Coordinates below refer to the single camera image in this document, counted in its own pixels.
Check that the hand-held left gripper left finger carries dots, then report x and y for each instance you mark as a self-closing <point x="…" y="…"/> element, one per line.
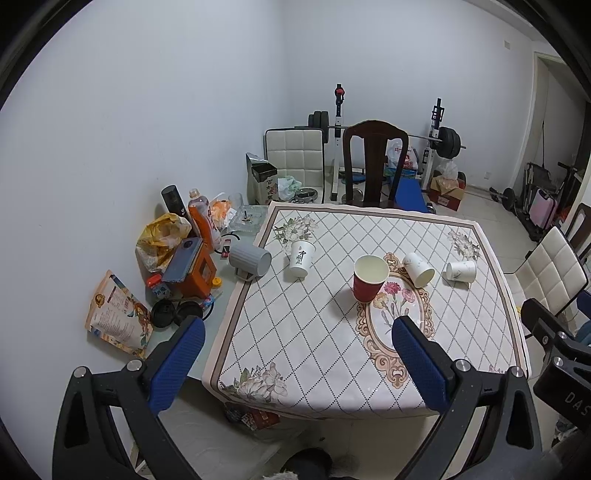
<point x="178" y="364"/>

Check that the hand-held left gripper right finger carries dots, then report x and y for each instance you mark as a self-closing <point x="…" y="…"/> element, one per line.
<point x="420" y="364"/>

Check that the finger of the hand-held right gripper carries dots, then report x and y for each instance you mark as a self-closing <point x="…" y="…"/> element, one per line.
<point x="538" y="321"/>

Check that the white cup with twig print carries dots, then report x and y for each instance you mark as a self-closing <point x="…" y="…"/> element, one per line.
<point x="461" y="271"/>

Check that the white speckled paper cup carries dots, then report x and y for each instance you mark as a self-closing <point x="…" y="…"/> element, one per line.
<point x="418" y="268"/>

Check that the red paper cup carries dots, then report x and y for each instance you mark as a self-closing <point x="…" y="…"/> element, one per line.
<point x="367" y="281"/>

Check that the white cup with black print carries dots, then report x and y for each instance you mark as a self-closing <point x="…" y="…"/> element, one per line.
<point x="300" y="259"/>

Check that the black round lid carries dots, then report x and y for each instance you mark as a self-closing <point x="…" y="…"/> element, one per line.
<point x="162" y="314"/>
<point x="188" y="309"/>

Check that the white padded chair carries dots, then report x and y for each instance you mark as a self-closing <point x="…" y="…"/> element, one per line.
<point x="549" y="267"/>
<point x="294" y="154"/>

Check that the small blue carton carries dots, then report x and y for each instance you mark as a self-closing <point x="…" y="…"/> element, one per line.
<point x="159" y="290"/>

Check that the orange snack packet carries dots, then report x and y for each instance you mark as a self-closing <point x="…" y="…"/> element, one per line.
<point x="117" y="314"/>

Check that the orange box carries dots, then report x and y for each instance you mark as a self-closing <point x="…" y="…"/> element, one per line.
<point x="194" y="274"/>

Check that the printed box under table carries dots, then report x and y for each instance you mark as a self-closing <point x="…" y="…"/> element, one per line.
<point x="254" y="417"/>

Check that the dark wooden chair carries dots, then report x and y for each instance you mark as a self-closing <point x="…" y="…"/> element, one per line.
<point x="581" y="226"/>
<point x="375" y="157"/>

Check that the pink suitcase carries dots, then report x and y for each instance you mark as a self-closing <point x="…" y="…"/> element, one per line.
<point x="542" y="207"/>

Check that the floral diamond-pattern tablecloth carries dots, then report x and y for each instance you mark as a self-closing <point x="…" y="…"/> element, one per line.
<point x="300" y="332"/>

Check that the yellow plastic bag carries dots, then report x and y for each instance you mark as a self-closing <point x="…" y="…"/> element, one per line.
<point x="159" y="240"/>

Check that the grey ribbed mug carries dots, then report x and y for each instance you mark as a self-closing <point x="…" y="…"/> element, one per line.
<point x="249" y="261"/>

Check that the black dumbbell bar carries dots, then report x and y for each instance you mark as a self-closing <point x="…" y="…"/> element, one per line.
<point x="505" y="194"/>

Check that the black kick scooter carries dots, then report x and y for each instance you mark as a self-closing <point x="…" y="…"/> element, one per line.
<point x="567" y="182"/>

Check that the orange plastic jug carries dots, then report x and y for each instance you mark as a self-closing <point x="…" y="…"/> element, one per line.
<point x="202" y="224"/>

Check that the dark cloth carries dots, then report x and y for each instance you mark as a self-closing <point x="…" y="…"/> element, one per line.
<point x="309" y="464"/>

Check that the brown cardboard box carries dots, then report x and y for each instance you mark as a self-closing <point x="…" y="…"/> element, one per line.
<point x="445" y="193"/>

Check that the orange plastic bag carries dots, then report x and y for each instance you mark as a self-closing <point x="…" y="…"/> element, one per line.
<point x="219" y="210"/>

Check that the glass tray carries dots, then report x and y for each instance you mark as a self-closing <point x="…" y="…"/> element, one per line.
<point x="247" y="219"/>

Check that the black cylinder flask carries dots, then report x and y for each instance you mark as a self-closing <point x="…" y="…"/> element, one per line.
<point x="173" y="201"/>

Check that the orange drink bottle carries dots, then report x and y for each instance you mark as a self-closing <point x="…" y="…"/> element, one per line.
<point x="199" y="199"/>

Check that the blue weight bench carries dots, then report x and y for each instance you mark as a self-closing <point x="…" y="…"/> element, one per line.
<point x="411" y="194"/>

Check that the clear drinking glass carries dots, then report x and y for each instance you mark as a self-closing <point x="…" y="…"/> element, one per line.
<point x="235" y="201"/>

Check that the clear plastic bag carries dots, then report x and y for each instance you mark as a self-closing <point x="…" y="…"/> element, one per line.
<point x="447" y="170"/>

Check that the grey printed carton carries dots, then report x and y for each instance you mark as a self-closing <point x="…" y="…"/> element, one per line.
<point x="262" y="182"/>

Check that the black barbell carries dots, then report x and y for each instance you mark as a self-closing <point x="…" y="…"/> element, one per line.
<point x="448" y="141"/>

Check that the metal ashtray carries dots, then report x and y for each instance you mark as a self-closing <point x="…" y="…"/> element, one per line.
<point x="305" y="196"/>

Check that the green white plastic bag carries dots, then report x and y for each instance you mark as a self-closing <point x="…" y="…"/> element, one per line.
<point x="286" y="187"/>

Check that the white red-print plastic bag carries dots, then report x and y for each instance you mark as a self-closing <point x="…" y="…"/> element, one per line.
<point x="400" y="154"/>

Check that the white barbell rack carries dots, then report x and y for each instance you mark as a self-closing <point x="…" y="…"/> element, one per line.
<point x="339" y="138"/>

